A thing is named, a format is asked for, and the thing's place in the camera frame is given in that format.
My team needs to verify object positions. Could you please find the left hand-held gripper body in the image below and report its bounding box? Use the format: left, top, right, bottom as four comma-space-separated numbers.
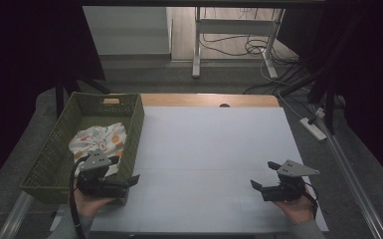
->
75, 148, 130, 199

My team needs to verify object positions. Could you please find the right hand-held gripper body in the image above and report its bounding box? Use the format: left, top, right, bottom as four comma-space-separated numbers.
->
261, 159, 321, 202

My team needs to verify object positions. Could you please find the green woven plastic basket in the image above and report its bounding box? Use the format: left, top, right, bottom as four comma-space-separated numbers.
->
19, 92, 146, 205

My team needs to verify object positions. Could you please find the person's right hand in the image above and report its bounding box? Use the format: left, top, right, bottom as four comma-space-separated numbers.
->
273, 188, 316, 226

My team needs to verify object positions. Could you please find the person's left hand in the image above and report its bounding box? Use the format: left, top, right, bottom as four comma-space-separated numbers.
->
72, 180, 117, 219

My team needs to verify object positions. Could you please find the white power strip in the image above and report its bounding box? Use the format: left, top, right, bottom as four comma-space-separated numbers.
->
298, 117, 328, 142

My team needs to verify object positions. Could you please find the white table mat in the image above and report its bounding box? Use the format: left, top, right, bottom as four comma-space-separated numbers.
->
49, 106, 329, 234

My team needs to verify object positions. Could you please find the dark curtain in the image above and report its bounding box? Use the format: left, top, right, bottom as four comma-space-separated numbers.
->
278, 0, 383, 193
0, 0, 107, 197

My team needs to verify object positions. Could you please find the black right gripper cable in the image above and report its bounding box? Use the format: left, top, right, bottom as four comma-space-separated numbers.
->
302, 181, 319, 220

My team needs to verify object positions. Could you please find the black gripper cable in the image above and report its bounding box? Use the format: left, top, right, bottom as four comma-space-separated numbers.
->
302, 181, 319, 220
68, 155, 92, 239

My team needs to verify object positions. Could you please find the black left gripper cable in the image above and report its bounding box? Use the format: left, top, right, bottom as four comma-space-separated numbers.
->
68, 155, 92, 239

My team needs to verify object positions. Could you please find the aluminium rail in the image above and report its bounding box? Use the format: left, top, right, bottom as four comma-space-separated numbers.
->
310, 108, 383, 239
0, 190, 35, 239

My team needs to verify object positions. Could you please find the white power strip cable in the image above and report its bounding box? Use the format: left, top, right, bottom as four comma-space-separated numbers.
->
276, 90, 305, 121

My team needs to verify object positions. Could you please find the tangle of black floor cables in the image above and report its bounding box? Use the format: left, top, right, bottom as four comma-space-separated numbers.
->
200, 32, 301, 68

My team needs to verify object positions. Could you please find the white metal stand frame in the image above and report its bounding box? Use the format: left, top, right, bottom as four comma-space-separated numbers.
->
191, 7, 287, 81

